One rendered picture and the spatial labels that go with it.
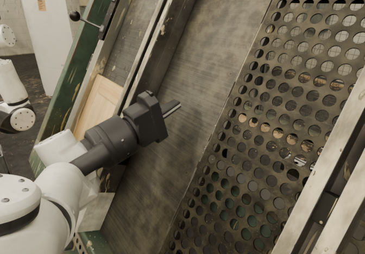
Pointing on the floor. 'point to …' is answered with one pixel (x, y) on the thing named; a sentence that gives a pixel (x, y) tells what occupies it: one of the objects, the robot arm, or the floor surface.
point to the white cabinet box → (46, 27)
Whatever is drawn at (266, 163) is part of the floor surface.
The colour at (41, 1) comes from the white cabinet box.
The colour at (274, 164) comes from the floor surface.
